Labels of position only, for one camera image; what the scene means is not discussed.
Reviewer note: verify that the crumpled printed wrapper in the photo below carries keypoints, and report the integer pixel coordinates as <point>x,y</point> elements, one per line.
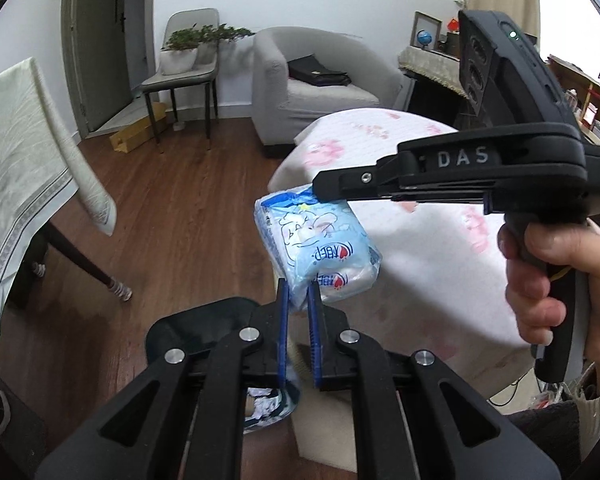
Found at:
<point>267,405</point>

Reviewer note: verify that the blue tissue packet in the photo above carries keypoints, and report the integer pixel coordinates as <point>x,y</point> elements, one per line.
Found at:
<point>320,245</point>

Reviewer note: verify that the grey dining chair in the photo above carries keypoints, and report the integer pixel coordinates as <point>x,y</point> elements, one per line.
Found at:
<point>180,80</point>

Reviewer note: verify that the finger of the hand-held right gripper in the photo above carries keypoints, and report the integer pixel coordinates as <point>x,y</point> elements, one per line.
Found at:
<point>350,185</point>

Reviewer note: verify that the dark wooden table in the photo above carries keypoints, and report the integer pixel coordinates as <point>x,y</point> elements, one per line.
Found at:
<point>80,260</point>

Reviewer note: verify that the wooden shelf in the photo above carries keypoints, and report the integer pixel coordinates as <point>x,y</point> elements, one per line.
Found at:
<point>590,90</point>

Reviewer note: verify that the dark side cabinet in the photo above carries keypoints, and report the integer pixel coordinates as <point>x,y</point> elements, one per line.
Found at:
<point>425,100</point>

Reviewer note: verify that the black bag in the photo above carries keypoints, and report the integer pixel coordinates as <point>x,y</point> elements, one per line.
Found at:
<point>317,72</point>

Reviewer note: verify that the pink floral tablecloth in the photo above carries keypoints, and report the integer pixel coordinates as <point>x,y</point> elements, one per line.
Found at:
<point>430,270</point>

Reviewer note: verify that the small potted plant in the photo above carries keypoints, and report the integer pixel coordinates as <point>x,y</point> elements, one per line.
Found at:
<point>225,35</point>

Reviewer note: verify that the framed picture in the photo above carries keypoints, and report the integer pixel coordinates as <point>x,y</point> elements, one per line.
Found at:
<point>427,22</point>

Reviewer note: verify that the person's dark clothing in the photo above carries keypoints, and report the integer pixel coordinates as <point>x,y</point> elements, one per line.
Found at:
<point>545,440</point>

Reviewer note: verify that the beige lace cloth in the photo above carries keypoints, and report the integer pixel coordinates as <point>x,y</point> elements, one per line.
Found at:
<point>430,67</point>

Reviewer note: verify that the grey armchair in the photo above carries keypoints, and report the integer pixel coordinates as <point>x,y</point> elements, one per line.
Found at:
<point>325,105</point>

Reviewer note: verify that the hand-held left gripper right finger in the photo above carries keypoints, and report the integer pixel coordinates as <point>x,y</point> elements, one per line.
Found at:
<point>315,345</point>

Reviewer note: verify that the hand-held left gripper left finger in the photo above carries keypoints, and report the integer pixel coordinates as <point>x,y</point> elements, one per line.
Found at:
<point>281,345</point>

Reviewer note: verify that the green patterned tablecloth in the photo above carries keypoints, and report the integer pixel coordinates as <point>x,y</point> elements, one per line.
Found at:
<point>20,160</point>

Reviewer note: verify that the potted plant in white pot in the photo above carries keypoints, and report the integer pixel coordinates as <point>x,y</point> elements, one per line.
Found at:
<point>180,57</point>

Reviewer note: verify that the grey door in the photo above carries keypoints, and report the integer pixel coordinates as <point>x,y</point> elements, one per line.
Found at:
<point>100,50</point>

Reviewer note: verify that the black trash bin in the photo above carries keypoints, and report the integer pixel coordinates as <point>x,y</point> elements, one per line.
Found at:
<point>190,325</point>

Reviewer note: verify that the flat cardboard box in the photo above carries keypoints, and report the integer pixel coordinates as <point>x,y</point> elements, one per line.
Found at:
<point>135,132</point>

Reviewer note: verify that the small blue globe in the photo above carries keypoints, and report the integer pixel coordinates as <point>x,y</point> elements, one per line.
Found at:
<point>423,38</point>

